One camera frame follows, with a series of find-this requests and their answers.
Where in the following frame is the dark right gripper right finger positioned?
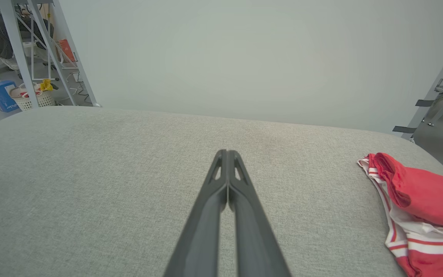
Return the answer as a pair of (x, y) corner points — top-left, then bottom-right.
(227, 150), (292, 277)

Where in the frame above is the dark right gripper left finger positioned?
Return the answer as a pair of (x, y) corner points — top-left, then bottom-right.
(164, 149), (228, 277)

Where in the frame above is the red and white basketball jersey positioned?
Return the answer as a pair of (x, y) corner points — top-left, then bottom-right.
(357, 153), (443, 277)

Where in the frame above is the grey fabric sofa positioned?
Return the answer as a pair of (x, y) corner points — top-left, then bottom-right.
(0, 106), (443, 277)

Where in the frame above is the white laundry basket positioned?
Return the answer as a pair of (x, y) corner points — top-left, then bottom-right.
(9, 83), (56, 112)

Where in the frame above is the orange red bag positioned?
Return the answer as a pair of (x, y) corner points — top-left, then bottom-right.
(58, 38), (76, 64)

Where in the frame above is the blue box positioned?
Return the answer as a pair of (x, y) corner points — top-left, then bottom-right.
(0, 80), (20, 113)

